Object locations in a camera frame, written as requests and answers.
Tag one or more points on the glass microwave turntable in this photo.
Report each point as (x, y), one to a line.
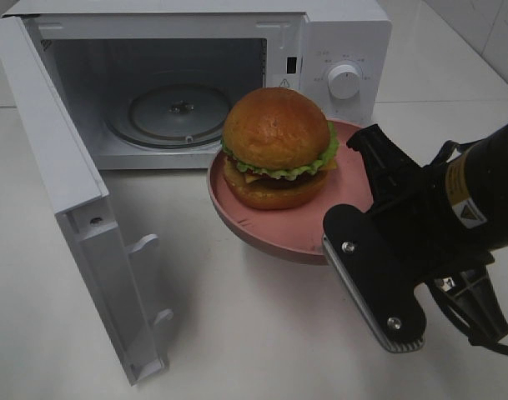
(170, 110)

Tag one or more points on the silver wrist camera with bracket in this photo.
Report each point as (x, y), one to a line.
(368, 268)

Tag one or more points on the burger with lettuce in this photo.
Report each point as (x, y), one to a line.
(279, 149)

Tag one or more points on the upper white power knob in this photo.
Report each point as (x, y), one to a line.
(344, 80)

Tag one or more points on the white microwave oven body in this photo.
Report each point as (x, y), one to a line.
(91, 48)

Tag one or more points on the white microwave door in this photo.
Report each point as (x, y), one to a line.
(116, 274)

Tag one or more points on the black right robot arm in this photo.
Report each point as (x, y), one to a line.
(476, 184)

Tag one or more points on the pink round plate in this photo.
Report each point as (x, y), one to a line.
(294, 234)

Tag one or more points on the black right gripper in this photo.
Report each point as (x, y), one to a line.
(412, 213)

